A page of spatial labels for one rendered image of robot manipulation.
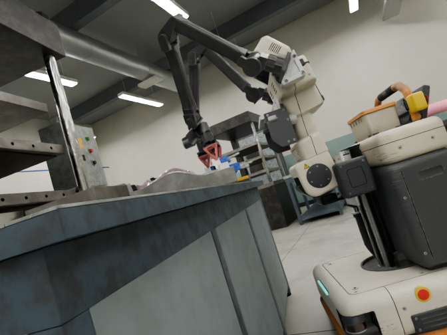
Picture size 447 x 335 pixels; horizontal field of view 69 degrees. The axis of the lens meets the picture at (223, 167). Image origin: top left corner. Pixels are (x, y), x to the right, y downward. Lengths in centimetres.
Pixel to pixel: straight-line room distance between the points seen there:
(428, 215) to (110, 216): 114
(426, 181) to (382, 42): 702
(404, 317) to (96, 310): 108
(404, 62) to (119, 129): 779
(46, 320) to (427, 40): 819
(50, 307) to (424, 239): 120
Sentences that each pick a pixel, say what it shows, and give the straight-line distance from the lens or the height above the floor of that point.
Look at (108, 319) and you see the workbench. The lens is 51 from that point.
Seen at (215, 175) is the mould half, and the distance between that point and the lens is 115.
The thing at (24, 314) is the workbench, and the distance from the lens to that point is 47.
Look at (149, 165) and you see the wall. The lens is 981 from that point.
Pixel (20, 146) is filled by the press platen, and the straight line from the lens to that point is 173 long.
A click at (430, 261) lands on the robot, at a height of 32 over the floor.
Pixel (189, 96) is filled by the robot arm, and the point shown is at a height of 125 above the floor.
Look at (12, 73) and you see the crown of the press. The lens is 229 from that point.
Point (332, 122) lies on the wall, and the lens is 796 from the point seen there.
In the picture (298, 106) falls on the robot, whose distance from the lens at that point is 147.
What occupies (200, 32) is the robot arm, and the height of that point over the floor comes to 141.
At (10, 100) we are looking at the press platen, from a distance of 187.
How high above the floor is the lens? 75
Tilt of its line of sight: 5 degrees up
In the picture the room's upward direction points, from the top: 18 degrees counter-clockwise
